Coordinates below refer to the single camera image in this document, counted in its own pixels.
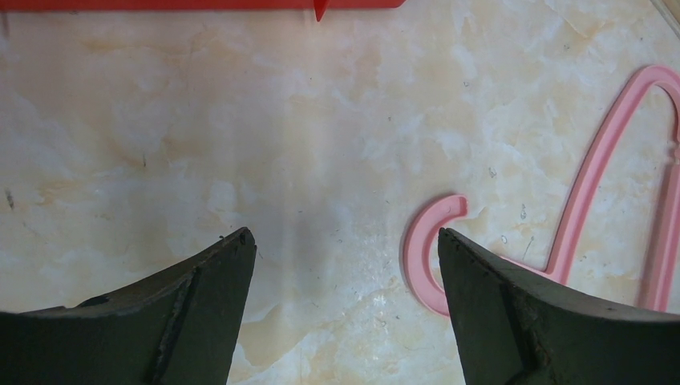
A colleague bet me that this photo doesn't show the thick pink hanger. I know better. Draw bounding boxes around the thick pink hanger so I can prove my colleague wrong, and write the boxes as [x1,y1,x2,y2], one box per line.
[402,65,679,317]

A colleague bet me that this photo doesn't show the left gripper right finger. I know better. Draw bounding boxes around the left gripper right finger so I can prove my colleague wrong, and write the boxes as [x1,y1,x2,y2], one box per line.
[438,229,679,384]

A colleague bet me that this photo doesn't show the red plastic bin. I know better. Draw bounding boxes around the red plastic bin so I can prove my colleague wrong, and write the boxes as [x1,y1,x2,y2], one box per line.
[1,0,404,20]

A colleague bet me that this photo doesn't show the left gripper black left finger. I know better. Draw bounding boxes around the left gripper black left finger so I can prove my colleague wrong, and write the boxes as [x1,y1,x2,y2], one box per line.
[1,228,257,384]

